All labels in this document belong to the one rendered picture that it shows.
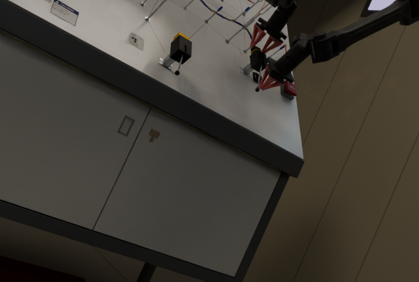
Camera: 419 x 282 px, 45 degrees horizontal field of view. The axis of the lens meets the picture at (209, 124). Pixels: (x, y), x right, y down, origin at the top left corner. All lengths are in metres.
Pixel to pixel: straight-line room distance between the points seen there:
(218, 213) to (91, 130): 0.52
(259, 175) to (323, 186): 1.78
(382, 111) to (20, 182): 2.53
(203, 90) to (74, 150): 0.43
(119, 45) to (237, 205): 0.66
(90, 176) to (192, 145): 0.33
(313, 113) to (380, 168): 0.73
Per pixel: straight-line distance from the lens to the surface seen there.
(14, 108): 1.39
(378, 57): 3.67
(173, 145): 1.54
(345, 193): 3.37
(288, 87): 1.88
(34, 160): 1.42
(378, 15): 1.73
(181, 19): 1.71
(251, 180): 1.71
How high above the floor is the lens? 0.71
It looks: 4 degrees up
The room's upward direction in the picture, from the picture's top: 25 degrees clockwise
